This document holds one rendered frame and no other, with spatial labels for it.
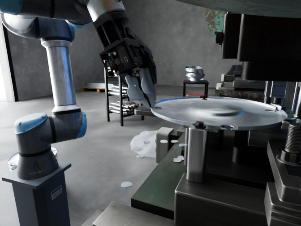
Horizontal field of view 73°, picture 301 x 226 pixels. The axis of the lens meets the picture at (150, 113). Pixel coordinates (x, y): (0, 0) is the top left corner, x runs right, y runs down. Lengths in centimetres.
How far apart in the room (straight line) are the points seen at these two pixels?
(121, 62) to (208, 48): 676
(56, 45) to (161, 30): 680
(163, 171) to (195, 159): 17
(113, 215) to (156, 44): 738
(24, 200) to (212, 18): 168
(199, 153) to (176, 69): 709
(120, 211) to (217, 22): 164
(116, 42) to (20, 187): 72
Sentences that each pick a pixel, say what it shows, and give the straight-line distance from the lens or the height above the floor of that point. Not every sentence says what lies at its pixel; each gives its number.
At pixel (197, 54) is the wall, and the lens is 721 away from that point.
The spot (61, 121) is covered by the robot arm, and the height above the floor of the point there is 65.
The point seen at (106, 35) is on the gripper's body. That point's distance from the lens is 45.
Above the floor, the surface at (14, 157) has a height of 26.
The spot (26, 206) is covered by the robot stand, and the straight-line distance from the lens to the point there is 101.
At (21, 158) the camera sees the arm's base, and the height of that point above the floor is 53.
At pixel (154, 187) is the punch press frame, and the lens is 44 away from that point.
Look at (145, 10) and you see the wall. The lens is 795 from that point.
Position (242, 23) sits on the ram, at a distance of 41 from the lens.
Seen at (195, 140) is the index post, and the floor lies 78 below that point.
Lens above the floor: 89
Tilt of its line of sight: 15 degrees down
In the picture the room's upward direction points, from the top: straight up
